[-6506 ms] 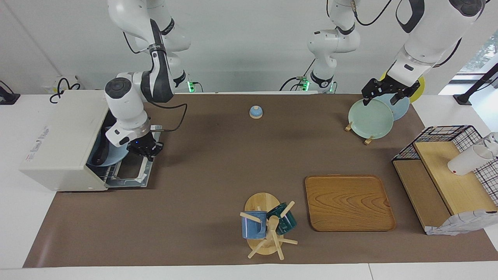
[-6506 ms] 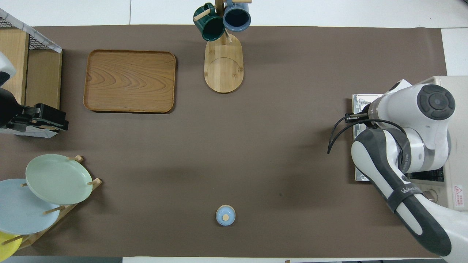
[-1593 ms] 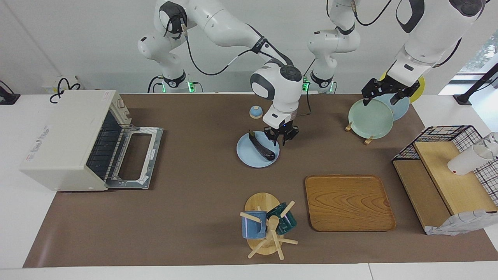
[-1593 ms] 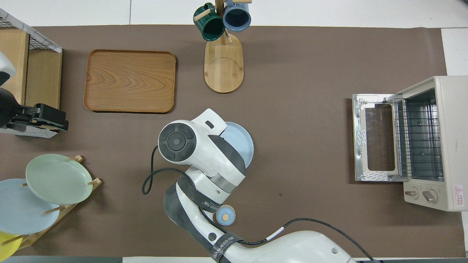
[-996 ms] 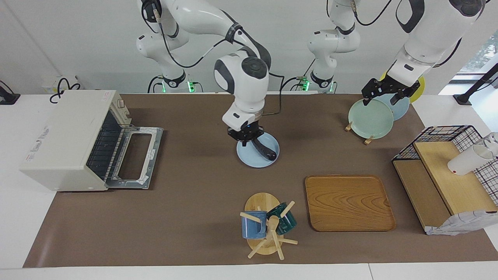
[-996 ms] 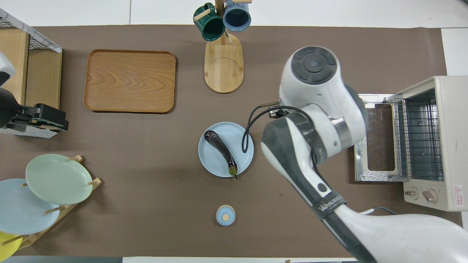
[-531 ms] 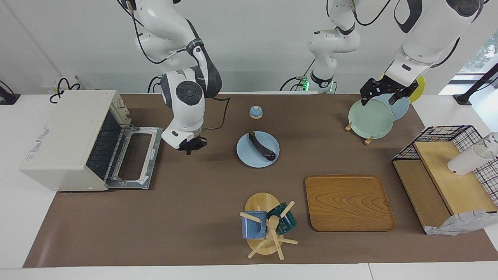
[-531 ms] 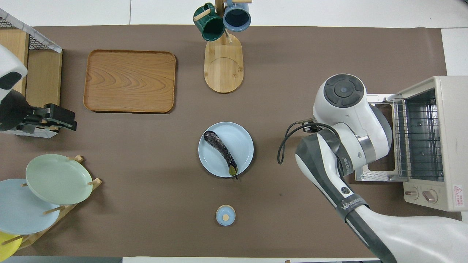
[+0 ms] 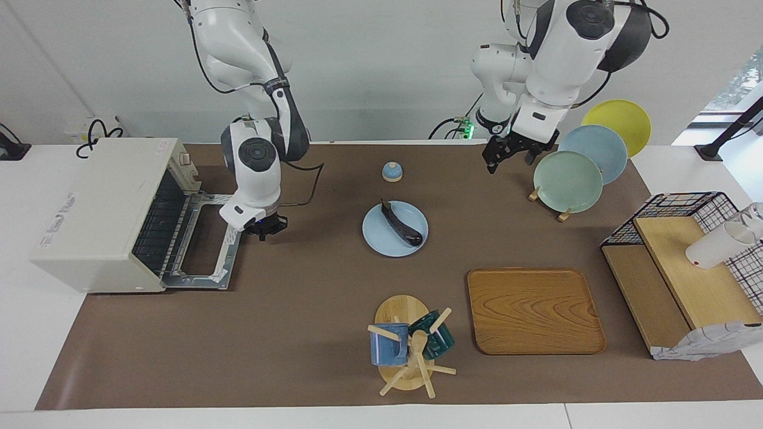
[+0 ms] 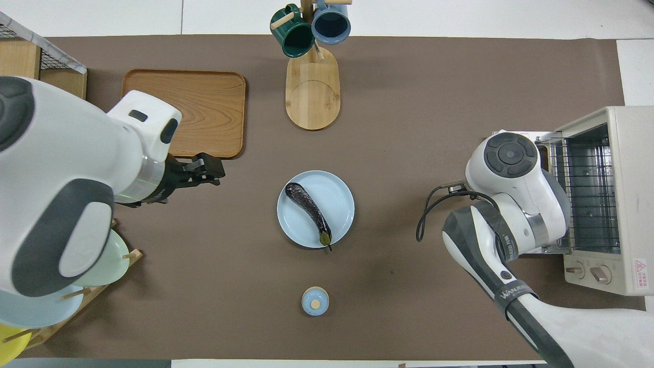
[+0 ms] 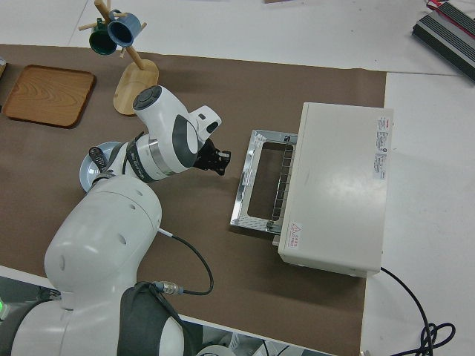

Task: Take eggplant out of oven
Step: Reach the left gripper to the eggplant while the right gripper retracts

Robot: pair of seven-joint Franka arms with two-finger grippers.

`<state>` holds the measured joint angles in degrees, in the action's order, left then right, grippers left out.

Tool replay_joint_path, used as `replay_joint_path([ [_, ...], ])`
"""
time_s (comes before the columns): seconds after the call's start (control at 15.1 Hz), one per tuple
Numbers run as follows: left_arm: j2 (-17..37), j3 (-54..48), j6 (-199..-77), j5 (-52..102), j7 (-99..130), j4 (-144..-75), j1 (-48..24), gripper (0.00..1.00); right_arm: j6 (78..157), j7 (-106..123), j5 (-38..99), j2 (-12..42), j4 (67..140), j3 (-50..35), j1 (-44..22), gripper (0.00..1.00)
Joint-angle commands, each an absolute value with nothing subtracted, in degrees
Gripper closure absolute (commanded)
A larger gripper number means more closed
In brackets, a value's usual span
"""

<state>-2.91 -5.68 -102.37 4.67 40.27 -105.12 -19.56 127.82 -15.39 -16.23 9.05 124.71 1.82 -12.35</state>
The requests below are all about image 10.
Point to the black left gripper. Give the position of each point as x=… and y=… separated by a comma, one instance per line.
x=179, y=174

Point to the dark purple eggplant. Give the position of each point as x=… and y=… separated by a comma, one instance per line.
x=306, y=204

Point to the light blue serving plate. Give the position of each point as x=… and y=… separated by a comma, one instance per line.
x=332, y=202

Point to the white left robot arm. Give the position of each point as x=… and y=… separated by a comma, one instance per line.
x=61, y=179

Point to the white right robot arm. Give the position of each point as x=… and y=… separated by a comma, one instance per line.
x=511, y=204

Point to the metal oven rack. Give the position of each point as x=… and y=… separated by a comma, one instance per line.
x=587, y=194

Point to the silver oven knob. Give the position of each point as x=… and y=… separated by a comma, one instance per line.
x=576, y=270
x=601, y=275

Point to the cream toaster oven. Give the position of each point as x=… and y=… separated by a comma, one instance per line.
x=636, y=204

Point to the wooden serving tray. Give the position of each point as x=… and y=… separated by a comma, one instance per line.
x=214, y=102

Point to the pale green plate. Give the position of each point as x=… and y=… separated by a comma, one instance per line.
x=112, y=263

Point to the wooden mug tree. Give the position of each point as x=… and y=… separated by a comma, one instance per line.
x=312, y=92

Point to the dark green mug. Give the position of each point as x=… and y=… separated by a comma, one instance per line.
x=294, y=38

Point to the wooden plate rack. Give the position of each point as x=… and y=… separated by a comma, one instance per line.
x=97, y=294

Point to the blue mug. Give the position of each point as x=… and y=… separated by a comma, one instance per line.
x=331, y=24

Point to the brown table mat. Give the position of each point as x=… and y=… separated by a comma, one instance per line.
x=409, y=102

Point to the light blue racked plate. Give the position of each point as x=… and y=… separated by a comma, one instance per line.
x=46, y=312

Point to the wooden step shelf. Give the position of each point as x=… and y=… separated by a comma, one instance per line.
x=20, y=59

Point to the yellow plate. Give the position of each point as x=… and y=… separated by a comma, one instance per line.
x=9, y=345

